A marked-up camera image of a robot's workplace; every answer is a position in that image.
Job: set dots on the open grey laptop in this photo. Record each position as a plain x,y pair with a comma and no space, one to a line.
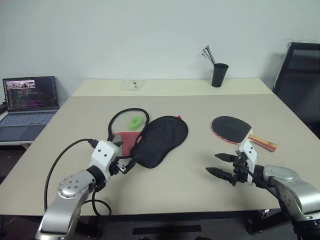
30,95

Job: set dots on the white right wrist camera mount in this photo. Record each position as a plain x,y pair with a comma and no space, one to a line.
250,150

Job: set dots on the black red paddle case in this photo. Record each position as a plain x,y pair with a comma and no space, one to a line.
160,140

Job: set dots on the black power adapter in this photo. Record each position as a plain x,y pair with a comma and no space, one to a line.
2,107

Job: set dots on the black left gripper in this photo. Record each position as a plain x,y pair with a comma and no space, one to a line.
117,166

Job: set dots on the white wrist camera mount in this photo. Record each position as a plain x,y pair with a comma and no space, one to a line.
250,150
102,152

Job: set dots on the black rubber table tennis paddle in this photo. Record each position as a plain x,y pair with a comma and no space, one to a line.
230,127

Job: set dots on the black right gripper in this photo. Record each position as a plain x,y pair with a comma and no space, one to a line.
240,170

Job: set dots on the black table frame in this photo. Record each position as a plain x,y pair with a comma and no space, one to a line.
175,217

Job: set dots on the clear plastic container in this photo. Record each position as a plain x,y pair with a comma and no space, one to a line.
130,86

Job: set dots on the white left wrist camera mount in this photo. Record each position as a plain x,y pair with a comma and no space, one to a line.
102,152

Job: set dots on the black office chair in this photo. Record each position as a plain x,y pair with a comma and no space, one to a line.
300,82

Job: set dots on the black plastic cup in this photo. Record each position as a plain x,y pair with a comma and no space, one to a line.
219,75

